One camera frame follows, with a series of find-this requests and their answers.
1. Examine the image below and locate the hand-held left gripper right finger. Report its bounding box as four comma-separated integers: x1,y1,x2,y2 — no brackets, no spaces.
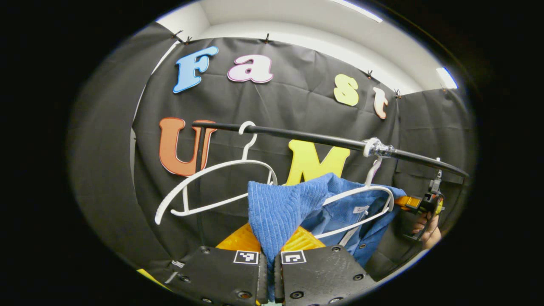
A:
274,225,377,306

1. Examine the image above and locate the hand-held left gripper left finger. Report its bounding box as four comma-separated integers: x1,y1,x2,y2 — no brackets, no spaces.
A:
137,222,269,306

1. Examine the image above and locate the blue shirt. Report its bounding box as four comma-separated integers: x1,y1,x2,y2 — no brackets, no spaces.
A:
248,172,406,302

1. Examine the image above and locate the white plastic hanger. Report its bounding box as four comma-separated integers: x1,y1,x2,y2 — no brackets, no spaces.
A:
314,137,396,239
154,121,278,225

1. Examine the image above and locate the black clothes rack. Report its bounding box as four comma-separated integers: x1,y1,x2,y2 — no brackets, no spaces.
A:
192,122,469,247

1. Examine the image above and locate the black backdrop cloth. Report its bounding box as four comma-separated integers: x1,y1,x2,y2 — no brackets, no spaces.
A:
68,23,476,281

